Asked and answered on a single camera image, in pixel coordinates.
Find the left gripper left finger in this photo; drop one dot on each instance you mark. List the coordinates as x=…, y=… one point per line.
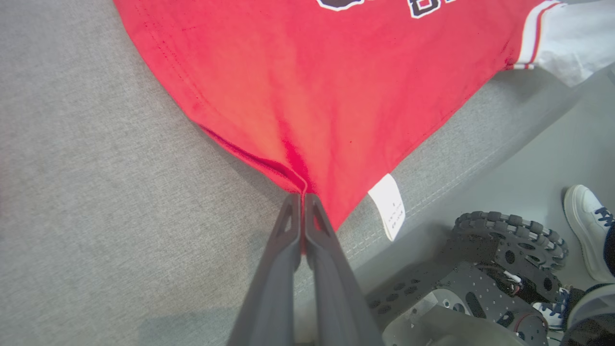
x=269, y=298

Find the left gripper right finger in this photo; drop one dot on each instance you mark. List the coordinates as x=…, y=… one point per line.
x=336, y=298

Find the red jersey with white trim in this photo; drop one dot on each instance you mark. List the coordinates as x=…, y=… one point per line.
x=312, y=86

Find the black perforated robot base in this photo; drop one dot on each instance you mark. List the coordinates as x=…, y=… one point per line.
x=461, y=283

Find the black omni wheel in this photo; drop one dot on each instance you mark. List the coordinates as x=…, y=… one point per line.
x=509, y=226

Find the grey fabric sofa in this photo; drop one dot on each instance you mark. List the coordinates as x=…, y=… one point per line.
x=96, y=192

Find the white sneaker blue laces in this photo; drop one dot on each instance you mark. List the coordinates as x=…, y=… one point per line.
x=552, y=312

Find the trouser leg with cuff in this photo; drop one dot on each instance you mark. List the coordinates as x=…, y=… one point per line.
x=596, y=307

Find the dark blue trouser leg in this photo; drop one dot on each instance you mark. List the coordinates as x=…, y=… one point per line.
x=611, y=250

